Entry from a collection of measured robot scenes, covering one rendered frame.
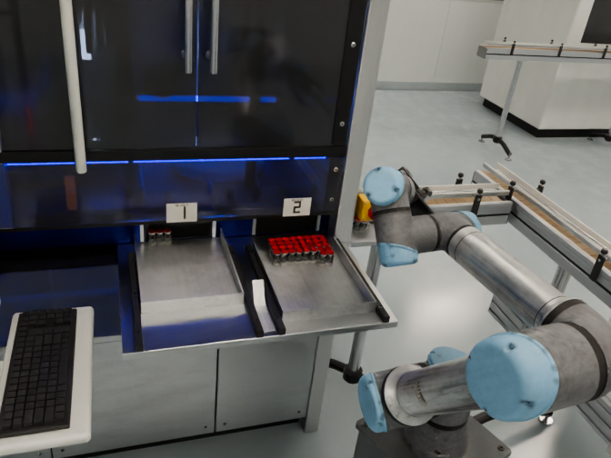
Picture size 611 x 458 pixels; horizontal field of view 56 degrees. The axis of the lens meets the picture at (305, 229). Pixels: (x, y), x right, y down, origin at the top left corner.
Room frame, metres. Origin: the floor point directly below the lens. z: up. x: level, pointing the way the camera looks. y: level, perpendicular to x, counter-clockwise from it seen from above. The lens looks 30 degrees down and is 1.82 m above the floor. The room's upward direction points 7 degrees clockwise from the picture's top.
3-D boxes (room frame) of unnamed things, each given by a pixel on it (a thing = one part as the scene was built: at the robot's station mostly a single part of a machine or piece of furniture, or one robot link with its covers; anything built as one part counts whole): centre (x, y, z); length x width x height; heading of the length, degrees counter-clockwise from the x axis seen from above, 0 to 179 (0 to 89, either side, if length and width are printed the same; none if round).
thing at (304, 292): (1.36, -0.03, 0.90); 0.34 x 0.26 x 0.04; 21
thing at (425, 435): (0.93, -0.35, 0.84); 0.15 x 0.15 x 0.10
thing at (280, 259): (1.44, 0.00, 0.90); 0.18 x 0.02 x 0.05; 111
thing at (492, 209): (1.88, -0.41, 0.92); 0.69 x 0.16 x 0.16; 111
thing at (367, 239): (1.69, -0.19, 0.87); 0.14 x 0.13 x 0.02; 21
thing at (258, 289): (1.18, 0.08, 0.91); 0.14 x 0.03 x 0.06; 21
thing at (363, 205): (1.65, -0.19, 0.99); 0.08 x 0.07 x 0.07; 21
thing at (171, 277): (1.33, 0.32, 0.90); 0.34 x 0.26 x 0.04; 21
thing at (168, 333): (1.32, 0.14, 0.87); 0.70 x 0.48 x 0.02; 111
